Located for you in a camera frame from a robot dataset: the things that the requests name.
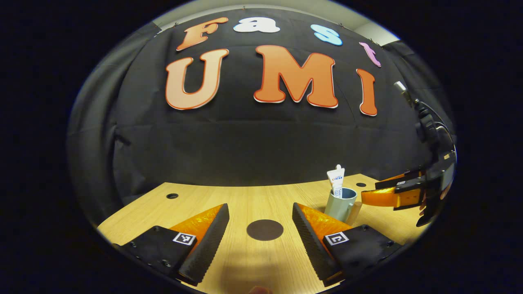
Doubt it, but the wooden desktop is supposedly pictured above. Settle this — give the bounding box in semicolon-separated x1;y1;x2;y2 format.
97;174;429;294

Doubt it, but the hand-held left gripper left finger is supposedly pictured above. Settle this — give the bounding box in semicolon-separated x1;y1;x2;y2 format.
111;203;230;286

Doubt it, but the dark round coaster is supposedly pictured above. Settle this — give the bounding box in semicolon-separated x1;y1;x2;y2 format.
246;219;284;241

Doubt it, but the white toothpaste tube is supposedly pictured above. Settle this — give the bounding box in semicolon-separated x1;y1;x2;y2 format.
326;167;346;198

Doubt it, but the black backdrop cloth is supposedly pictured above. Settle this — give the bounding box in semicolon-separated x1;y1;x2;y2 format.
67;8;454;229

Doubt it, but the light blue cup wooden handle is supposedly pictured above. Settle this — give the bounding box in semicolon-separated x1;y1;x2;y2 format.
325;187;363;226

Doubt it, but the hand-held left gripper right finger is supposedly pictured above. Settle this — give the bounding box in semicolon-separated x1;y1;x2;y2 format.
292;202;409;287

